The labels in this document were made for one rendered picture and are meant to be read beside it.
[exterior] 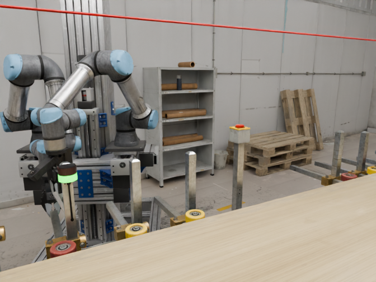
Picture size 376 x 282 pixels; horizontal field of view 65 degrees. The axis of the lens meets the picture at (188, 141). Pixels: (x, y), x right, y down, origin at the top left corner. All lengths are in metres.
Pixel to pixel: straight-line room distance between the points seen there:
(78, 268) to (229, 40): 4.39
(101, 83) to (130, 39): 2.12
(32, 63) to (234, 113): 3.95
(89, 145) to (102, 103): 0.28
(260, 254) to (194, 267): 0.22
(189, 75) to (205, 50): 0.48
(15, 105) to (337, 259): 1.57
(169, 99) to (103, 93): 2.40
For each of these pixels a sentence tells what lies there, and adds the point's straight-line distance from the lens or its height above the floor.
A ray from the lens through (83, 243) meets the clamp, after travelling 1.22.
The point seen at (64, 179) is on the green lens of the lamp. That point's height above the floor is 1.12.
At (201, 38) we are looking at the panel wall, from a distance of 4.63.
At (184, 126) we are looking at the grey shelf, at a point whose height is 0.70.
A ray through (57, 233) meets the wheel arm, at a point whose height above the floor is 0.86.
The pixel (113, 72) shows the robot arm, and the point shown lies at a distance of 1.47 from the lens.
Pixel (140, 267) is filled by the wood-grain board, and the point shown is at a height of 0.90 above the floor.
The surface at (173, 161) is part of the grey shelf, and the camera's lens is 4.50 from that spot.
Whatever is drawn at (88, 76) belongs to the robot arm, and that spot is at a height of 1.45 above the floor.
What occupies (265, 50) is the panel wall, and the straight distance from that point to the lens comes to 5.56.
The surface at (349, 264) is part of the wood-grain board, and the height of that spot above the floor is 0.90.
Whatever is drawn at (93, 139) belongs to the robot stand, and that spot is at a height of 1.06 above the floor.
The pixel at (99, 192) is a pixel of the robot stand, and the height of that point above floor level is 0.76.
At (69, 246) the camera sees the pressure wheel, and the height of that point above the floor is 0.91.
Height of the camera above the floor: 1.46
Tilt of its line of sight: 13 degrees down
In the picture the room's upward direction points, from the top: straight up
